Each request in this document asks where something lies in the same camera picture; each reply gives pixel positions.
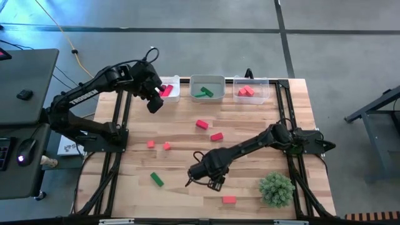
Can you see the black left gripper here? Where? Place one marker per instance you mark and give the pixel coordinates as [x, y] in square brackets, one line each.
[143, 78]

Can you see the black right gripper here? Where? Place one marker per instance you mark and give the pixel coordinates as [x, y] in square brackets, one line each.
[206, 168]

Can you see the orange wooden cube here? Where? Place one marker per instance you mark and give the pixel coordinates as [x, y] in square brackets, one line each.
[166, 146]
[151, 144]

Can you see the green wooden block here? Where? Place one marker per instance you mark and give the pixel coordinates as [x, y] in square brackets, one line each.
[157, 179]
[198, 94]
[207, 91]

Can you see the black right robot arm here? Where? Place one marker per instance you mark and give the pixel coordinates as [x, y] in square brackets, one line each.
[256, 143]

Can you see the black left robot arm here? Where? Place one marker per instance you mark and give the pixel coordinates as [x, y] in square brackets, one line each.
[84, 97]

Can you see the white plastic bin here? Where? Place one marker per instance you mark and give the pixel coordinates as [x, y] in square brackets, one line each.
[174, 97]

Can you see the grey plastic bin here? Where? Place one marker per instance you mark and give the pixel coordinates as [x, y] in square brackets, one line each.
[207, 82]

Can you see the green artificial shrub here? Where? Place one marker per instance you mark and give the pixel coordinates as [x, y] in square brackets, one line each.
[276, 190]

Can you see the clear plastic bin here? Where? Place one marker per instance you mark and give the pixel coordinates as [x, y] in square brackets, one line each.
[261, 93]

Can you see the white labelled box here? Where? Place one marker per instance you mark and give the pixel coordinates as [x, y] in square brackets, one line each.
[65, 147]

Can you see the dark grey desk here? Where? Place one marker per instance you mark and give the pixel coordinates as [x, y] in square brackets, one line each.
[18, 181]
[28, 78]

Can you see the small black desk device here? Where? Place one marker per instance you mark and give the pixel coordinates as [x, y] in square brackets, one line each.
[24, 94]

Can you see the white plug adapter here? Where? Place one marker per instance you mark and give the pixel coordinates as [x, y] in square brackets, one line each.
[49, 161]

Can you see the black computer mouse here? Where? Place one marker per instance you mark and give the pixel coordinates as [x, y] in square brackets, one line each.
[25, 152]

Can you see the black device with red light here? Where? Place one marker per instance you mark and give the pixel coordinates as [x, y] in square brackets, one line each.
[3, 54]

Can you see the black backlit keyboard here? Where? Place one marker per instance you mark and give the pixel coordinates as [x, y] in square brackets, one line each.
[3, 153]

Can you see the grey metal table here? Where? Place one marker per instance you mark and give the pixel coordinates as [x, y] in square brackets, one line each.
[375, 143]

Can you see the orange black striped bar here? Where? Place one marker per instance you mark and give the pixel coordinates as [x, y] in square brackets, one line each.
[372, 216]

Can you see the black frame foot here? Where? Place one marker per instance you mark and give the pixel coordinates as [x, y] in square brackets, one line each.
[249, 73]

